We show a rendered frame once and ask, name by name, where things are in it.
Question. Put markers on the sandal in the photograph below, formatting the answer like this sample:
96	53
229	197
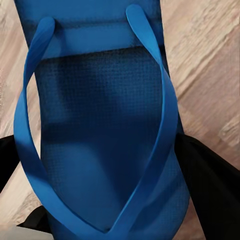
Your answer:
109	117

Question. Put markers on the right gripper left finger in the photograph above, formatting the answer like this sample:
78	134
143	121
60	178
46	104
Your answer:
9	159

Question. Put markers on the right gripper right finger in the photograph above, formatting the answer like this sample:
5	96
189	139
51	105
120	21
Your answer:
214	186

